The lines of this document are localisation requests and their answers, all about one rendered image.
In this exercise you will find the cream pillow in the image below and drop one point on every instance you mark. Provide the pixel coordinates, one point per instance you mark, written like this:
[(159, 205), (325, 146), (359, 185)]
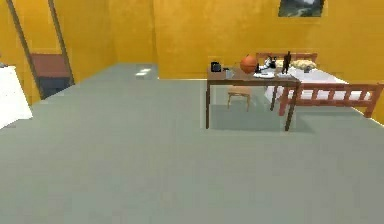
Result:
[(303, 64)]

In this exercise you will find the framed landscape picture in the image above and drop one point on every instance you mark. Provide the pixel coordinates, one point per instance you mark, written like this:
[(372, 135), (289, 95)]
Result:
[(301, 7)]

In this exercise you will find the white cupboard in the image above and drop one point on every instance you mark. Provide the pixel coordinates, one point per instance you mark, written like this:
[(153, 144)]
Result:
[(10, 96)]

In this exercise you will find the brown wooden table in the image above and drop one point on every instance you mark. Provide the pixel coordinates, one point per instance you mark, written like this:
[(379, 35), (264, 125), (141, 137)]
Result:
[(246, 80)]

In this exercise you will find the dark red cabinet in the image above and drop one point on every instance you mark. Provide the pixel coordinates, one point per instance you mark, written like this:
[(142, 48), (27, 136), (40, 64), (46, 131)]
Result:
[(51, 74)]

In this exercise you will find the white plate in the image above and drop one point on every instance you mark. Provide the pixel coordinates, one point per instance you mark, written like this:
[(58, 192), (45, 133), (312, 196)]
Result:
[(264, 75)]

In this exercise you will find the light wooden stool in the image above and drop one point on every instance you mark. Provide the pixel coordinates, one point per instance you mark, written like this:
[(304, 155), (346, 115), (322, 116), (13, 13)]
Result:
[(239, 91)]

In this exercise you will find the red wooden bed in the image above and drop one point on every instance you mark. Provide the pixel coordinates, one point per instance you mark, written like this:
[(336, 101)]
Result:
[(325, 85)]

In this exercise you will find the dark figurine statue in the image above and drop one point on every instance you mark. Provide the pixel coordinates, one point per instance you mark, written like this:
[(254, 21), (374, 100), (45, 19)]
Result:
[(286, 62)]

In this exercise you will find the black alarm clock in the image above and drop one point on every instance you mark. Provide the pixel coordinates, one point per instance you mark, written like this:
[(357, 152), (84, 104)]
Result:
[(215, 67)]

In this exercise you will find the orange basketball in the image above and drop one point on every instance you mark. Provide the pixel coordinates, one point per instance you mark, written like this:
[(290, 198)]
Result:
[(248, 64)]

